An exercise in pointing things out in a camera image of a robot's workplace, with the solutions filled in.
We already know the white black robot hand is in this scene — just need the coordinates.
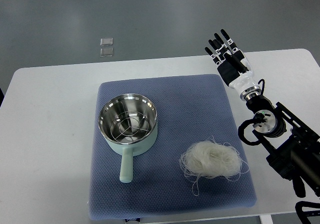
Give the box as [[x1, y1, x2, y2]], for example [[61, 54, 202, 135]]
[[205, 29, 262, 101]]

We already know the white vermicelli bundle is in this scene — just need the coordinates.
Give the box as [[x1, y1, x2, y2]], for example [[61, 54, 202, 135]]
[[178, 137, 250, 196]]

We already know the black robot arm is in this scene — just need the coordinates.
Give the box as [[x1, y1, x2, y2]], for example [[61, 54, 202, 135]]
[[238, 79, 320, 223]]

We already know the mint green steel pot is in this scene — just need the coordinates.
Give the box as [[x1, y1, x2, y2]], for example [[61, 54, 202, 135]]
[[98, 94, 158, 183]]

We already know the blue textured mat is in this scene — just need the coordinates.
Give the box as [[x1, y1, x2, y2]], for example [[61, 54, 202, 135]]
[[88, 74, 256, 220]]

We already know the white table leg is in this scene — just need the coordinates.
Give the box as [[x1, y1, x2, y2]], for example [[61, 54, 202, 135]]
[[259, 214, 273, 224]]

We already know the blue label under table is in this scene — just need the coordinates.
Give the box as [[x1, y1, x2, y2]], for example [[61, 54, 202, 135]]
[[125, 218, 141, 222]]

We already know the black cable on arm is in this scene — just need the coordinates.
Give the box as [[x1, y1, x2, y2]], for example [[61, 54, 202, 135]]
[[237, 119, 263, 146]]

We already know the wire rack in pot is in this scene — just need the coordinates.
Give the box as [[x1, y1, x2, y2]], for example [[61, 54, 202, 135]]
[[109, 116, 150, 144]]

